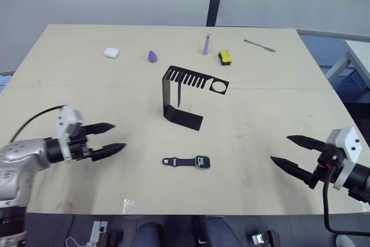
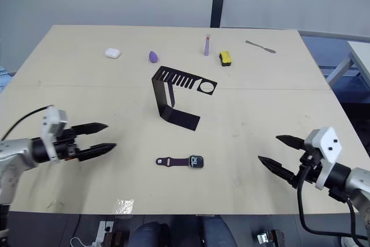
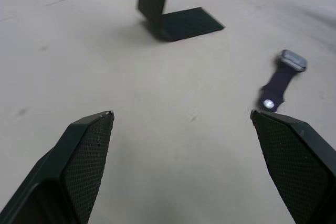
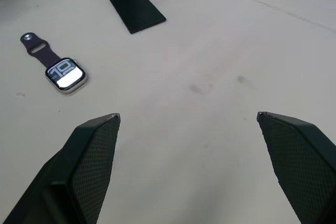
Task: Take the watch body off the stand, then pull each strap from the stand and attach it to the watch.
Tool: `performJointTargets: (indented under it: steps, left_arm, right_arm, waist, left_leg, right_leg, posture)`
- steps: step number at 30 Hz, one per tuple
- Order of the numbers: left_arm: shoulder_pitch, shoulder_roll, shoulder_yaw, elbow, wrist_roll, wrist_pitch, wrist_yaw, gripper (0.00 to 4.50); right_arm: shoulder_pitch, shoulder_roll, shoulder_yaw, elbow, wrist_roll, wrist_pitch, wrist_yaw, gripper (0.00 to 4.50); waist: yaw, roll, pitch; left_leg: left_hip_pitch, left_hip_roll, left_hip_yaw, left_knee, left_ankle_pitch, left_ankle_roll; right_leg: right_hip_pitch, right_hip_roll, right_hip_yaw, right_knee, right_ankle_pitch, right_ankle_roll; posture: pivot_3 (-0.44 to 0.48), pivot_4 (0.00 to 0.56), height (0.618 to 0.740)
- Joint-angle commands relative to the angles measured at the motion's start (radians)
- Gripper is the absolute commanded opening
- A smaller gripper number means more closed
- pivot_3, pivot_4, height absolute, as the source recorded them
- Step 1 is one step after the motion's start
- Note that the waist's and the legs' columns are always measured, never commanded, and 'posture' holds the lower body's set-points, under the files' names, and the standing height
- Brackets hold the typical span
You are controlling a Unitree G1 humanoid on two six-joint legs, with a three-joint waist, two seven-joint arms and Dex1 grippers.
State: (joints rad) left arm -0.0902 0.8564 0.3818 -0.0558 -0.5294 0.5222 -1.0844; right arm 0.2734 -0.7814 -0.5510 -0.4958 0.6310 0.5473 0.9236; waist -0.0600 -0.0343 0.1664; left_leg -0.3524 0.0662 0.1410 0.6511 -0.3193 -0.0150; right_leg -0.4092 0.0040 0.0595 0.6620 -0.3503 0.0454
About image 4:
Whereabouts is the dark purple watch strap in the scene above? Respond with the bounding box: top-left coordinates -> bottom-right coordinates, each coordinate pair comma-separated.
20,32 -> 62,69

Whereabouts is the black watch stand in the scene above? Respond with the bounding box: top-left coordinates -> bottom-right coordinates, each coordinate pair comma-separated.
99,0 -> 167,35

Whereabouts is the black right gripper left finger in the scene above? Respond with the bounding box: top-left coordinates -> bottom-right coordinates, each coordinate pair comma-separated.
0,112 -> 121,224

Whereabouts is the silver smartwatch body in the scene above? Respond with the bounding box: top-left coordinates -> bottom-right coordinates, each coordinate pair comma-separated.
45,57 -> 89,94

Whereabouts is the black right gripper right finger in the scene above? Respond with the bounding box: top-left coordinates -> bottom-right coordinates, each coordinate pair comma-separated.
256,111 -> 336,224

